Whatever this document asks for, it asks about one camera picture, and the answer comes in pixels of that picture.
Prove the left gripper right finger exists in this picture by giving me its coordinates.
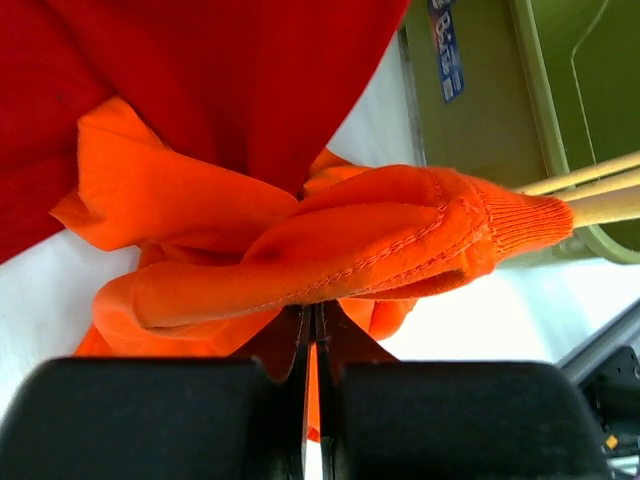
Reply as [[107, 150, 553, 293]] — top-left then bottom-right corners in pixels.
[[314, 302, 610, 479]]

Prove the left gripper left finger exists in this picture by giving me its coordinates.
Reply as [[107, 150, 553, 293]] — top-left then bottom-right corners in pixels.
[[1, 306, 311, 479]]

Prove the orange t shirt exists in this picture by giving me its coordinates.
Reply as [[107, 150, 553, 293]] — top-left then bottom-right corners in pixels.
[[48, 95, 576, 444]]

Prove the yellow hanger of orange shirt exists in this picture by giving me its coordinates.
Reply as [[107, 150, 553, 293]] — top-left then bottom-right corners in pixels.
[[514, 151, 639, 228]]

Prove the red t shirt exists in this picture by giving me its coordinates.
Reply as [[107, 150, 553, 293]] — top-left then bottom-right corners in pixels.
[[1, 1, 408, 260]]

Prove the green plastic basket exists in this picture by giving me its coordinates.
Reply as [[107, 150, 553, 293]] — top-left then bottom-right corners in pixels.
[[402, 0, 640, 266]]

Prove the aluminium mounting rail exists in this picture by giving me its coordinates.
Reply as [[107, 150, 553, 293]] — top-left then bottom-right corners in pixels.
[[556, 300, 639, 383]]

